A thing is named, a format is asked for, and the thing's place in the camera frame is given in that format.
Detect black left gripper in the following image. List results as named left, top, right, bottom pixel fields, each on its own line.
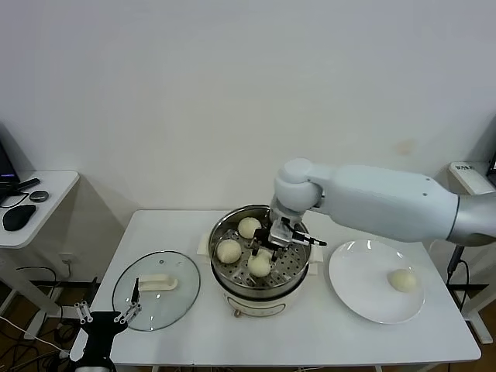
left=73, top=277, right=143, bottom=363

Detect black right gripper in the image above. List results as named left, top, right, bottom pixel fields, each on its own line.
left=250, top=228, right=282, bottom=261

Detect white steamed baozi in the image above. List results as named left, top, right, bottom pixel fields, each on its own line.
left=215, top=239, right=241, bottom=264
left=237, top=216, right=262, bottom=238
left=246, top=250, right=271, bottom=279
left=387, top=268, right=418, bottom=292

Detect glass lid with cream handle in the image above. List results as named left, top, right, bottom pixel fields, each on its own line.
left=112, top=250, right=202, bottom=332

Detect black computer mouse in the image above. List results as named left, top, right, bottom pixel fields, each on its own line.
left=2, top=205, right=37, bottom=232

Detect perforated steel steamer basket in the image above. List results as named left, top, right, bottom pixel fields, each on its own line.
left=196, top=205, right=324, bottom=295

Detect cream electric cooker pot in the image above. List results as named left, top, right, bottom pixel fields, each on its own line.
left=210, top=260, right=319, bottom=319

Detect white round plate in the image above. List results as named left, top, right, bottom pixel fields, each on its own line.
left=328, top=239, right=425, bottom=325

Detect white side desk with laptop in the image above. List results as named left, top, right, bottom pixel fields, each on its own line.
left=0, top=170, right=81, bottom=334

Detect dark laptop with purple screen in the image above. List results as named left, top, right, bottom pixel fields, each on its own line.
left=0, top=137, right=20, bottom=202

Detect white side desk with label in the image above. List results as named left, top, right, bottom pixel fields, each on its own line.
left=425, top=160, right=496, bottom=346

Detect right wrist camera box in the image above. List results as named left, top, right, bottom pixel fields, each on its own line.
left=270, top=219, right=295, bottom=249

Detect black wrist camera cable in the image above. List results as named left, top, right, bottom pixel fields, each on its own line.
left=290, top=230, right=329, bottom=247

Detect black cable with adapter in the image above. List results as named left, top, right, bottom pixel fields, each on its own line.
left=447, top=243, right=470, bottom=307

